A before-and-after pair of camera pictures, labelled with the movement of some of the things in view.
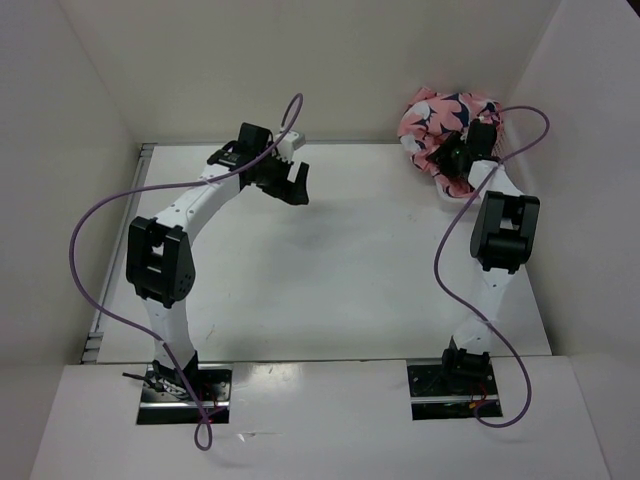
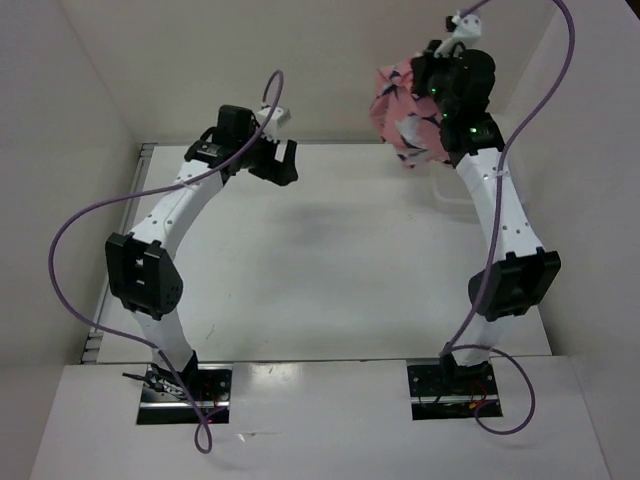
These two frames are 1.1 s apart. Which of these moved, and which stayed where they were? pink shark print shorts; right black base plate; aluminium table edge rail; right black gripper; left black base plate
Moved: pink shark print shorts; right black gripper
Stayed: aluminium table edge rail; right black base plate; left black base plate
